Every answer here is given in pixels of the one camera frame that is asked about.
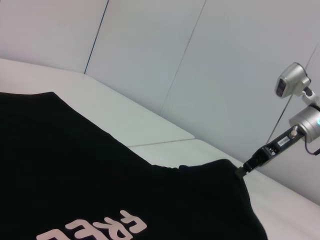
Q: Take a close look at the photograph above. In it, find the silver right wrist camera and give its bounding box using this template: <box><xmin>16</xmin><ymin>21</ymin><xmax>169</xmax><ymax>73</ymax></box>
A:
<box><xmin>275</xmin><ymin>62</ymin><xmax>320</xmax><ymax>108</ymax></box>

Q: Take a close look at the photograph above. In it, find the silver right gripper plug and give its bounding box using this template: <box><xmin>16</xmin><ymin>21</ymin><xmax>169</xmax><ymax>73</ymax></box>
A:
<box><xmin>288</xmin><ymin>126</ymin><xmax>301</xmax><ymax>139</ymax></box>

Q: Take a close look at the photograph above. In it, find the grey right gripper cable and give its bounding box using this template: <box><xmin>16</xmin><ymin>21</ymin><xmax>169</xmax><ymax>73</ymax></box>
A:
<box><xmin>303</xmin><ymin>136</ymin><xmax>320</xmax><ymax>158</ymax></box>

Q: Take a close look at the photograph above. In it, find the black shirt with FREE print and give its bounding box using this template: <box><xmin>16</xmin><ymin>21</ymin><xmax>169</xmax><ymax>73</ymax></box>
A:
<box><xmin>0</xmin><ymin>91</ymin><xmax>270</xmax><ymax>240</ymax></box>

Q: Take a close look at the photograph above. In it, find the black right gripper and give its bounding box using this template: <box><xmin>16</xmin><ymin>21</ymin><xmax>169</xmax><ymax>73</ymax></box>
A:
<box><xmin>234</xmin><ymin>126</ymin><xmax>305</xmax><ymax>180</ymax></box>

